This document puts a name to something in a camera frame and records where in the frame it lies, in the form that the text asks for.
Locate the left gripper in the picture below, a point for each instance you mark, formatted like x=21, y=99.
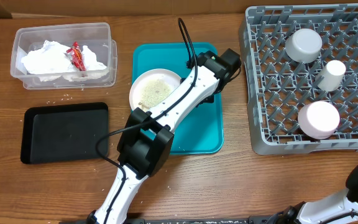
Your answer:
x=211, y=97

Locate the large white plate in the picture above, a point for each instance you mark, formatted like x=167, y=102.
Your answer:
x=152, y=87

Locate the grey bowl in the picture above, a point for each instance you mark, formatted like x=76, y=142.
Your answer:
x=304, y=45

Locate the small pink plate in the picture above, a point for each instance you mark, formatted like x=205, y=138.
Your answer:
x=319, y=120

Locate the white cup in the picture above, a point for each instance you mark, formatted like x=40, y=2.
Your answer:
x=331, y=75

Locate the white napkin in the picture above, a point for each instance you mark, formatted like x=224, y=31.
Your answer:
x=91, y=64
x=50, y=59

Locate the red sauce packet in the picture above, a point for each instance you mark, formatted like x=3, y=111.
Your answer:
x=75, y=56

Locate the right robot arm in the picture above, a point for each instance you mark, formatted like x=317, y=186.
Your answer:
x=341, y=207

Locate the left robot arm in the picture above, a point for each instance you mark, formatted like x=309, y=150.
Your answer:
x=147, y=138

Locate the grey dishwasher rack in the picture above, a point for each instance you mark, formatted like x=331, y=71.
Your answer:
x=278, y=87

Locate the teal serving tray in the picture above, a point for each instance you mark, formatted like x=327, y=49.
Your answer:
x=202, y=131

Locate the clear plastic bin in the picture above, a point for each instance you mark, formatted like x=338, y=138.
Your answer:
x=97, y=36

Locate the black tray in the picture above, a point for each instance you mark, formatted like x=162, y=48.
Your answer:
x=64, y=133

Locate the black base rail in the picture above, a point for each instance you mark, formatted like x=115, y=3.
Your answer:
x=250, y=220

